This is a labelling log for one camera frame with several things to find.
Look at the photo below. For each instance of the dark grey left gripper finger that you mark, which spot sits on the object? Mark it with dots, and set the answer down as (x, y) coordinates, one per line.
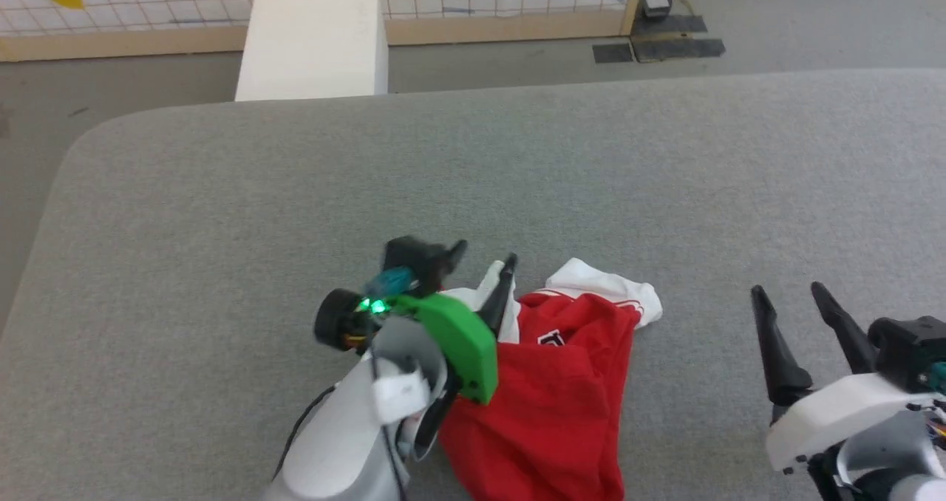
(501, 290)
(452, 256)

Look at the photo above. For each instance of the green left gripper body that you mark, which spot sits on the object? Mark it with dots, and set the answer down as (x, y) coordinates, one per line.
(462, 342)

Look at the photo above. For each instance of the dark grey floor mat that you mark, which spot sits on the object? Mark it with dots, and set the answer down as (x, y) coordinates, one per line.
(669, 24)

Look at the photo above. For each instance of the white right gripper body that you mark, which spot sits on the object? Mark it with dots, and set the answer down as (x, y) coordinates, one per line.
(835, 416)

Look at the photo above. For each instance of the wooden framed grid fence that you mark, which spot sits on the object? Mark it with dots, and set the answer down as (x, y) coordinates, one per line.
(148, 39)

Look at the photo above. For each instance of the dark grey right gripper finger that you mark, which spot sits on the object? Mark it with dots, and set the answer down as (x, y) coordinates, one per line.
(774, 353)
(842, 327)

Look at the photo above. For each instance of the red and white basketball jersey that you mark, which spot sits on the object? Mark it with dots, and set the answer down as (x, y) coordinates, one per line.
(550, 412)

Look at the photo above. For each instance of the small black floor mat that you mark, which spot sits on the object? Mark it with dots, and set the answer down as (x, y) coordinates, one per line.
(613, 52)

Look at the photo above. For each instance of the white rectangular box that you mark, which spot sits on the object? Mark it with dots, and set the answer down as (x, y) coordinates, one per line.
(314, 43)

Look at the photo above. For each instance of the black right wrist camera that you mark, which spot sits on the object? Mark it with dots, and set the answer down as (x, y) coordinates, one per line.
(910, 349)

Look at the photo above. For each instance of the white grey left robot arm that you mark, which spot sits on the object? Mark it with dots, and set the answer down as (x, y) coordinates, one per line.
(347, 427)

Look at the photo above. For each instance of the long black floor mat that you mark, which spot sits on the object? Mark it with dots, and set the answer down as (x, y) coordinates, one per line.
(678, 49)

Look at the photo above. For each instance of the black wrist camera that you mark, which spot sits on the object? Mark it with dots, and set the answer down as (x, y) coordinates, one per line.
(412, 264)
(910, 349)

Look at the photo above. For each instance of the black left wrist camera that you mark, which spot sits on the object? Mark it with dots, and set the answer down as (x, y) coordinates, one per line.
(412, 264)

